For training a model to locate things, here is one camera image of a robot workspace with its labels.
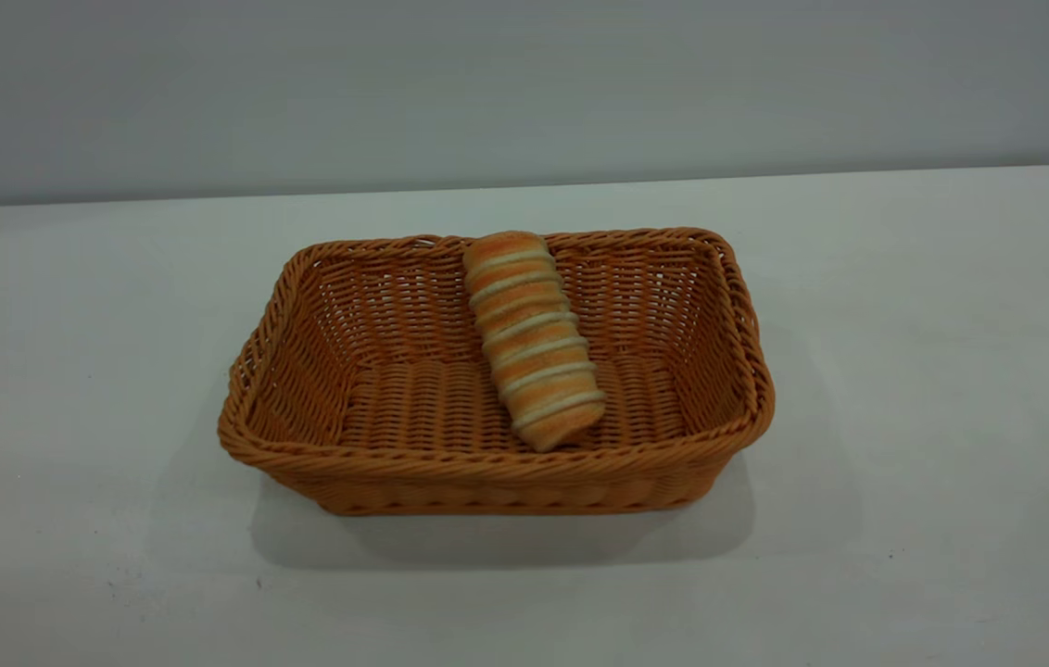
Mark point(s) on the striped spiral bread roll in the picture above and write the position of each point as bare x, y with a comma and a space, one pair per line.
534, 343

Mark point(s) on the orange woven wicker basket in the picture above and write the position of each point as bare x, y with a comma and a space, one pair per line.
395, 408

